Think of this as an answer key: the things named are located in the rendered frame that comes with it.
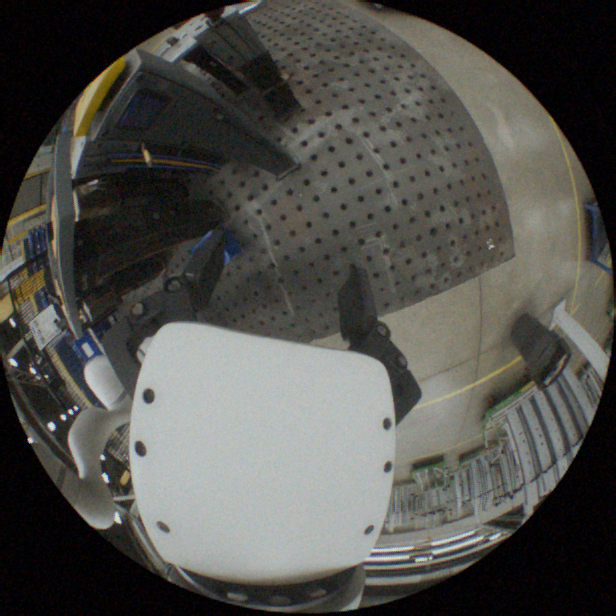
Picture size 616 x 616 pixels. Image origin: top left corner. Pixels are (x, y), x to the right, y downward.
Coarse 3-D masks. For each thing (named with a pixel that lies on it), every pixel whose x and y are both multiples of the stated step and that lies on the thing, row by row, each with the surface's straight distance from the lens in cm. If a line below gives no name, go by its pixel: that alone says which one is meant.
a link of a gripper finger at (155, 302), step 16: (208, 240) 11; (224, 240) 12; (192, 256) 11; (208, 256) 10; (224, 256) 13; (192, 272) 9; (208, 272) 10; (192, 288) 10; (208, 288) 11; (144, 304) 10; (160, 304) 10; (192, 304) 10; (144, 320) 9; (160, 320) 10
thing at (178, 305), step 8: (168, 280) 10; (176, 280) 10; (184, 280) 9; (168, 288) 9; (176, 288) 9; (184, 288) 9; (168, 296) 9; (176, 296) 9; (184, 296) 9; (168, 304) 9; (176, 304) 8; (184, 304) 8; (168, 312) 8; (176, 312) 8; (184, 312) 8; (192, 312) 8; (168, 320) 8; (176, 320) 8; (184, 320) 8; (192, 320) 8
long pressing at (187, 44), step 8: (256, 0) 53; (264, 0) 51; (240, 8) 51; (248, 8) 49; (256, 8) 49; (176, 32) 62; (184, 40) 53; (192, 40) 48; (160, 48) 61; (176, 48) 52; (184, 48) 48; (192, 48) 48; (168, 56) 52; (176, 56) 48; (184, 56) 48; (88, 184) 70
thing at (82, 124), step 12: (120, 60) 18; (108, 72) 17; (120, 72) 18; (96, 84) 18; (108, 84) 18; (84, 96) 22; (96, 96) 18; (108, 96) 20; (84, 108) 19; (96, 108) 18; (84, 120) 19; (84, 132) 19
